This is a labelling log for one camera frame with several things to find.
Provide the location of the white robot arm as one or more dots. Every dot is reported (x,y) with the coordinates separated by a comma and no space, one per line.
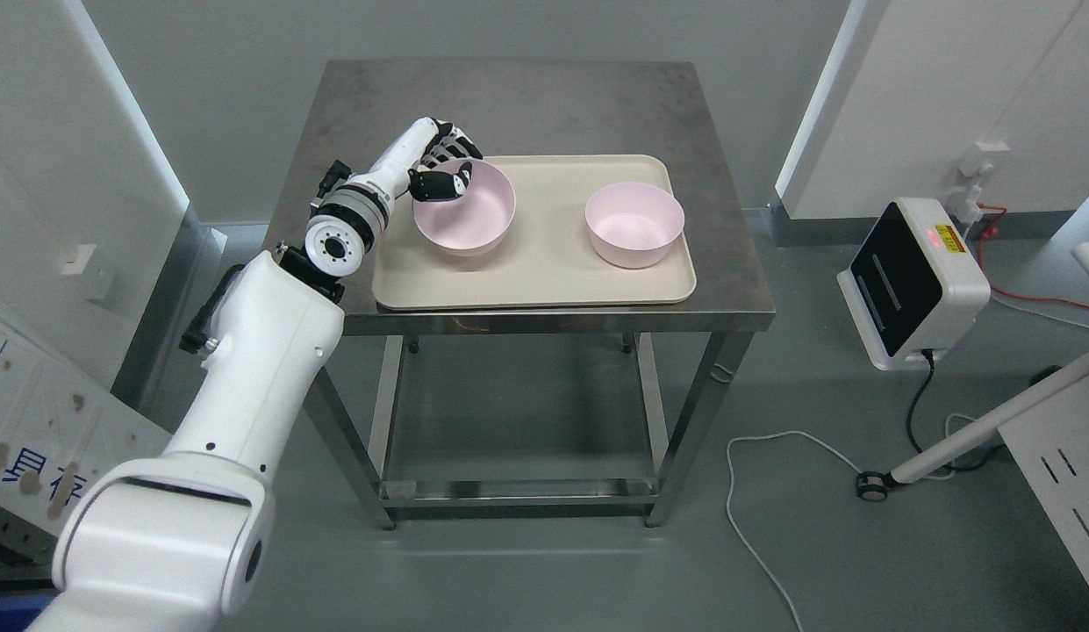
(174,542)

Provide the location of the pink bowl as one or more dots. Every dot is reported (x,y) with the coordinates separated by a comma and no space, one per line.
(633,225)
(475,223)

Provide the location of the white black floor device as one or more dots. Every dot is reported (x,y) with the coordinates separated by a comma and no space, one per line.
(914,288)

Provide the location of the wall switch box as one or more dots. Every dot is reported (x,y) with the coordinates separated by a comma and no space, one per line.
(91,273)

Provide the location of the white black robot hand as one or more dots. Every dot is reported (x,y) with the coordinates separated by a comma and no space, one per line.
(407,167)

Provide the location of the white sign board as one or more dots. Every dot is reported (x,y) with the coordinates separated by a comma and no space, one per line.
(60,433)

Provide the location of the stainless steel table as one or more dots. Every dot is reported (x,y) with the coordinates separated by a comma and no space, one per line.
(686,354)

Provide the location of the white cart frame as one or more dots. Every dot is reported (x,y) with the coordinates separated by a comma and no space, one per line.
(1046,429)

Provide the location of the white wall socket plug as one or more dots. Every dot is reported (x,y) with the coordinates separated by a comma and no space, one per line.
(980,161)

